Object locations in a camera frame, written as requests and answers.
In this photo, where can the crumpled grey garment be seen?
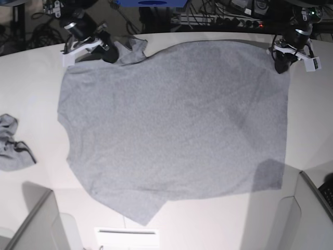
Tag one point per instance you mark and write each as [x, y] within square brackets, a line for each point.
[15, 155]

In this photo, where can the grey partition panel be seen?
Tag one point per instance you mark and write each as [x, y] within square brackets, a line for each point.
[294, 217]
[45, 227]

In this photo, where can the grey right partition panel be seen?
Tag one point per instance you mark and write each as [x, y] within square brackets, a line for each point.
[294, 217]

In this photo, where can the black power strip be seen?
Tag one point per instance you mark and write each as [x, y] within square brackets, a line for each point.
[215, 20]

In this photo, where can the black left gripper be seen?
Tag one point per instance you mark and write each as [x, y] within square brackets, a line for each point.
[284, 55]

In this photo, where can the blue box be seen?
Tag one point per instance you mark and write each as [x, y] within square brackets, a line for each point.
[151, 3]

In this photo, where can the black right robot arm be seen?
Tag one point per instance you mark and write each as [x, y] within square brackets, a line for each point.
[84, 33]

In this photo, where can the black keyboard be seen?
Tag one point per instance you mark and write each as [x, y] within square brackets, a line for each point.
[326, 191]

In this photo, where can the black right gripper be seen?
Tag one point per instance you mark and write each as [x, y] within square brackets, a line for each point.
[106, 47]

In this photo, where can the grey left partition panel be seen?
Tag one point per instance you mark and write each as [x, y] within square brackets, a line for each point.
[45, 227]

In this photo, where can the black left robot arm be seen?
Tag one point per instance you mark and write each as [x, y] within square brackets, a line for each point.
[295, 43]

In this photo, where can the grey T-shirt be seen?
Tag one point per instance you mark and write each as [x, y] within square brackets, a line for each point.
[197, 120]

